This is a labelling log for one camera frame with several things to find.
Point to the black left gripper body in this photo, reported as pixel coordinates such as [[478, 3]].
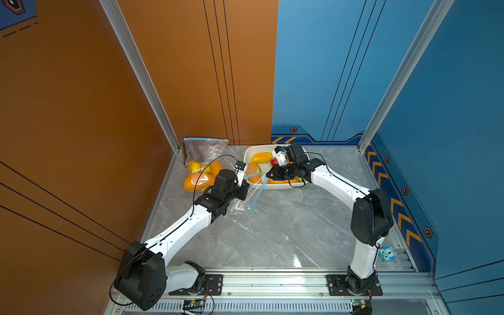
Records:
[[239, 192]]

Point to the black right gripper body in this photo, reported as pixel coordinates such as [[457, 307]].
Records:
[[285, 172]]

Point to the large orange mango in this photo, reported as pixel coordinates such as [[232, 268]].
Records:
[[198, 181]]

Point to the clear zip-top bag blue zipper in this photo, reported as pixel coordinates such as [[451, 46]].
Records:
[[202, 150]]

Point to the yellow orange mango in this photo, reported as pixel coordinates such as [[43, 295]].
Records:
[[194, 167], [262, 158]]

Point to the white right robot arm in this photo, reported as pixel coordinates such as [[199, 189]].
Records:
[[371, 218]]

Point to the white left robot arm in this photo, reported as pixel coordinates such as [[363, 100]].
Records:
[[144, 273]]

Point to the spare clear zip-top bag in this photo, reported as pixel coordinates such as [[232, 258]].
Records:
[[254, 193]]

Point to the yellow orange mango in bowl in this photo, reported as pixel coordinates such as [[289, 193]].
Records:
[[262, 158]]

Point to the green circuit board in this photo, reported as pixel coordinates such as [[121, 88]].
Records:
[[197, 305]]

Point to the small blue owl toy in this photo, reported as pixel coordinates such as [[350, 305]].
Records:
[[387, 254]]

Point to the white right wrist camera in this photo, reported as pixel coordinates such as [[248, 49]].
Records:
[[280, 155]]

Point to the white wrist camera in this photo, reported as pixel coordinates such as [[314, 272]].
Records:
[[280, 155], [240, 170]]

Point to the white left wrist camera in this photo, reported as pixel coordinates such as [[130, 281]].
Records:
[[240, 170]]

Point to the aluminium front rail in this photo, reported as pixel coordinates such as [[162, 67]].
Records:
[[304, 291]]

